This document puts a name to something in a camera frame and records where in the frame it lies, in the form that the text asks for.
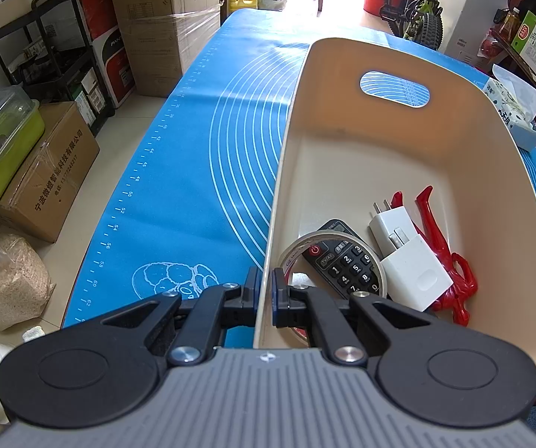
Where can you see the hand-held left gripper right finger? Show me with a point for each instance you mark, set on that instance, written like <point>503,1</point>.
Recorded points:
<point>277,289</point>

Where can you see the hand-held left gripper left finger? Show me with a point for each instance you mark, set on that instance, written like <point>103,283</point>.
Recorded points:
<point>252,284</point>

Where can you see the clear tape roll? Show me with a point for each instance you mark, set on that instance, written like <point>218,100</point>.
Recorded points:
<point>296,245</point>

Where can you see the black remote control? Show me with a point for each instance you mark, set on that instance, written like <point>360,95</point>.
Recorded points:
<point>342,261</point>

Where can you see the small white plug charger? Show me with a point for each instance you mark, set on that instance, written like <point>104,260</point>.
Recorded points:
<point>391,226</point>

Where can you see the large white power adapter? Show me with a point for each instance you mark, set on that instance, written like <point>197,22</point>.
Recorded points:
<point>417,270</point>

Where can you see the beige plastic bin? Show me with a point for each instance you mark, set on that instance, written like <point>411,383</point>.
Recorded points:
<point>366,149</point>

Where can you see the red action figure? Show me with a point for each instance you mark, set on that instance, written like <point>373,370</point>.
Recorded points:
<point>464,280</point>

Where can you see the blue silicone baking mat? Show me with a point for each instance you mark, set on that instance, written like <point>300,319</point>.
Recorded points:
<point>179,172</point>

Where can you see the cardboard box with black print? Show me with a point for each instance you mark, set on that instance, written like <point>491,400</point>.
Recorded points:
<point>48,172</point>

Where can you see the plastic-wrapped cardboard box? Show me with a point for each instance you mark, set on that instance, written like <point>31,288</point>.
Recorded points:
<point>174,56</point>

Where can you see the clear bag of grain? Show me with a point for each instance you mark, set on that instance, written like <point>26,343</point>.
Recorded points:
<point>6,284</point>

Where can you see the red and white appliance box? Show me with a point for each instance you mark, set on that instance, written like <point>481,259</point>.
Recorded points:
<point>114,51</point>

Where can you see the green container with clear lid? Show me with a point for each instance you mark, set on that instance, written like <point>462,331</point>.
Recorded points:
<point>2,144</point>

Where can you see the tissue pack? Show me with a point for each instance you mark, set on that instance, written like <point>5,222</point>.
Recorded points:
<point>510,112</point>

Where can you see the black rack cart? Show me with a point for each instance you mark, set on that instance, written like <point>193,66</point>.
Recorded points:
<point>58,56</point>

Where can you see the green bicycle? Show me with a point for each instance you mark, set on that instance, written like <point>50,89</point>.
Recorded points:
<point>419,9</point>

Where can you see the white cabinet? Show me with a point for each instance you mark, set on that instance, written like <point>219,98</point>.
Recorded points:
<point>482,14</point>

